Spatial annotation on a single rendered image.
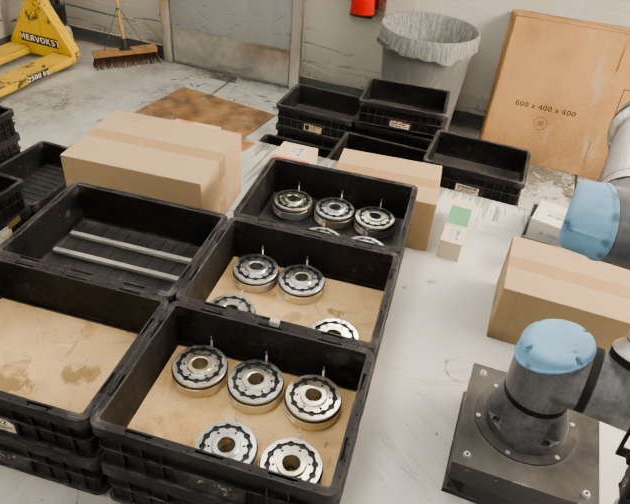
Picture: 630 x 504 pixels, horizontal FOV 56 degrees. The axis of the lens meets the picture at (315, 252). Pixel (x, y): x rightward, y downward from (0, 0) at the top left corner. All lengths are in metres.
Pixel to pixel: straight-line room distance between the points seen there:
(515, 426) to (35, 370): 0.88
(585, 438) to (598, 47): 2.84
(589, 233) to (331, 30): 3.66
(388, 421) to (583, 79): 2.87
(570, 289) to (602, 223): 0.86
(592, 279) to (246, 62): 3.39
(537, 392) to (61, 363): 0.86
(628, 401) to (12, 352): 1.09
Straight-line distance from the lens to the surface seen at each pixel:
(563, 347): 1.07
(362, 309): 1.32
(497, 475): 1.16
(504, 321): 1.49
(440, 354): 1.45
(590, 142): 3.91
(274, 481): 0.93
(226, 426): 1.07
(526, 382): 1.10
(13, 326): 1.34
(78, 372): 1.22
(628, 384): 1.08
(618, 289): 1.55
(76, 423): 1.03
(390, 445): 1.26
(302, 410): 1.09
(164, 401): 1.15
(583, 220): 0.64
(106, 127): 1.86
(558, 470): 1.21
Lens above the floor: 1.73
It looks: 38 degrees down
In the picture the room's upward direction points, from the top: 5 degrees clockwise
